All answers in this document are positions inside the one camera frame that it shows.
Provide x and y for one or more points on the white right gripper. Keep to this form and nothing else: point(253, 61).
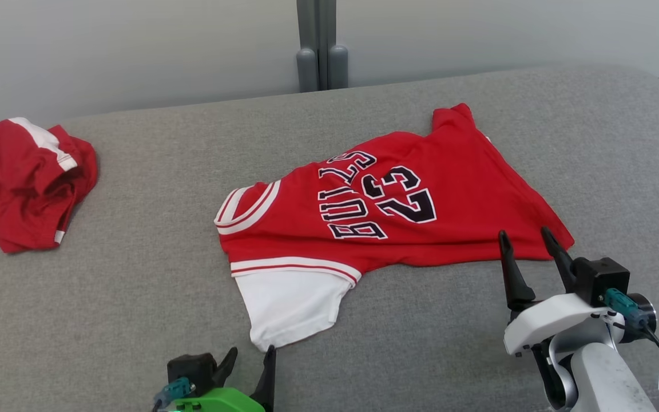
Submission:
point(552, 320)

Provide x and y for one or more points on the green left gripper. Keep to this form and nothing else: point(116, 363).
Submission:
point(221, 400)

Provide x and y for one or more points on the red Bulls 23 jersey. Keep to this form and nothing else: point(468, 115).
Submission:
point(449, 200)

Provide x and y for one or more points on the red shorts with white stripe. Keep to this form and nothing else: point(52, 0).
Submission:
point(15, 189)

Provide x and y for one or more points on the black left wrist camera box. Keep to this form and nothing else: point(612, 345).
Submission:
point(192, 369)

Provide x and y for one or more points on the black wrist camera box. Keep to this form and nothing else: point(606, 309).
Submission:
point(604, 277)
point(192, 369)

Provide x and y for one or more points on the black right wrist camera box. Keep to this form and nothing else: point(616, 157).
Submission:
point(604, 277)

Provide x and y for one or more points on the teal left camera connector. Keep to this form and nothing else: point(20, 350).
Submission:
point(174, 391)

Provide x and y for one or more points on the teal camera connector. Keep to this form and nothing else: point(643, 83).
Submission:
point(624, 306)
point(174, 391)

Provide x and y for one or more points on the teal right camera connector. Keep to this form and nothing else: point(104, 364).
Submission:
point(624, 306)

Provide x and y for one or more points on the grey door frame post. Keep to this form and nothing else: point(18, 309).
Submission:
point(318, 46)

